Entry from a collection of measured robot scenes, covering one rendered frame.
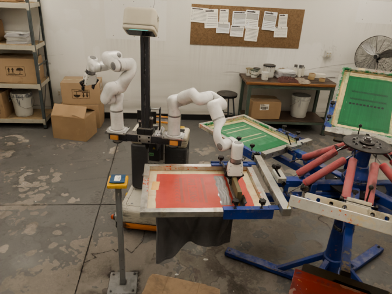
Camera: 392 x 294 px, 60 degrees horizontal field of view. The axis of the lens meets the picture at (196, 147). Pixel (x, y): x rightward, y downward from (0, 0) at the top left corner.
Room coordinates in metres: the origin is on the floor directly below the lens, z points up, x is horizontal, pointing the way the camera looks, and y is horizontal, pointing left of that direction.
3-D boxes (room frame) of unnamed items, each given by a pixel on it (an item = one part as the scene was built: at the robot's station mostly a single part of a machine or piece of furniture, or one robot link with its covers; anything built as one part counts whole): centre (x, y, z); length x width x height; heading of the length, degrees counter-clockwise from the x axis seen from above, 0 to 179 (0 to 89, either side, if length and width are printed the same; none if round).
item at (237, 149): (1.97, -0.24, 1.25); 0.15 x 0.10 x 0.11; 45
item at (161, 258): (1.70, -0.03, 0.74); 0.46 x 0.04 x 0.42; 97
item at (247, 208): (1.66, -0.33, 0.97); 0.30 x 0.05 x 0.07; 97
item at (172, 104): (2.38, 0.17, 1.37); 0.13 x 0.10 x 0.16; 135
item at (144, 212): (1.91, -0.06, 0.97); 0.79 x 0.58 x 0.04; 97
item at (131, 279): (1.97, 0.52, 0.48); 0.22 x 0.22 x 0.96; 7
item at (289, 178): (1.98, -0.62, 1.02); 0.17 x 0.06 x 0.05; 97
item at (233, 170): (1.93, -0.26, 1.12); 0.10 x 0.07 x 0.11; 97
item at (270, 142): (2.76, -0.57, 1.05); 1.08 x 0.61 x 0.23; 37
